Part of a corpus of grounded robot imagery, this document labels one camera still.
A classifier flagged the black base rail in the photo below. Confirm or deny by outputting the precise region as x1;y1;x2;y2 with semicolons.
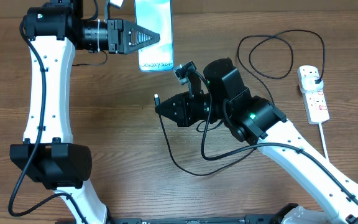
106;214;274;224

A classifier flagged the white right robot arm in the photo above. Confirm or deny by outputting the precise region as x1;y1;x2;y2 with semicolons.
155;58;358;223

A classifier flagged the black USB charging cable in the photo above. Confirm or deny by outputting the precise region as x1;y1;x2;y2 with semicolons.
154;29;326;177

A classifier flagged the Samsung Galaxy smartphone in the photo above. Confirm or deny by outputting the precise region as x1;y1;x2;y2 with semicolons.
134;0;174;72

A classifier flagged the white power strip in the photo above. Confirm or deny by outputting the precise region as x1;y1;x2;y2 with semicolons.
297;65;329;124

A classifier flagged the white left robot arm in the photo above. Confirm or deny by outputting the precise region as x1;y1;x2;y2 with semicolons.
10;0;160;223

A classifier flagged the white charger plug adapter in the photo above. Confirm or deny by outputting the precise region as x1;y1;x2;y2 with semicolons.
299;77;324;94

